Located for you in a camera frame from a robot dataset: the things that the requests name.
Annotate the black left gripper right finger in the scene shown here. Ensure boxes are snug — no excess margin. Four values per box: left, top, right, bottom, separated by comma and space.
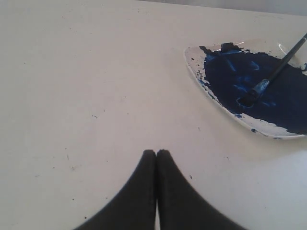
156, 149, 244, 230

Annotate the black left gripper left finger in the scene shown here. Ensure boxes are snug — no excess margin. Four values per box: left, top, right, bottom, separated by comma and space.
77, 149, 157, 230

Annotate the black paintbrush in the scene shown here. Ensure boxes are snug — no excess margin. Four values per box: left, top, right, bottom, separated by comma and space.
237, 34, 307, 107

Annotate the white plate with blue paint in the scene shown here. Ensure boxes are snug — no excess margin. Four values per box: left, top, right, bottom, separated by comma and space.
184, 39, 307, 139

